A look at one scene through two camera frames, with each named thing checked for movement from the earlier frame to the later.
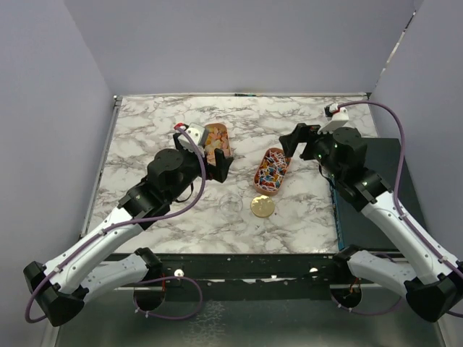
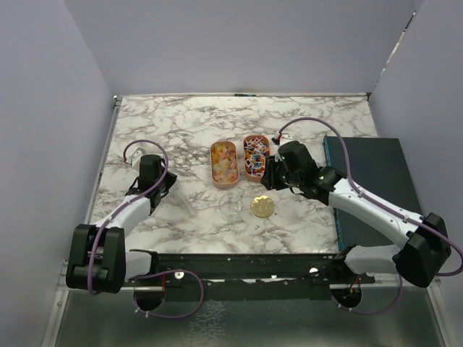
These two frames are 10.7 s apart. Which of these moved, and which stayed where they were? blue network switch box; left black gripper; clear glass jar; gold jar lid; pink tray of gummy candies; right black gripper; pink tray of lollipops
Moved: pink tray of lollipops; pink tray of gummy candies; left black gripper; right black gripper
Stayed: gold jar lid; clear glass jar; blue network switch box
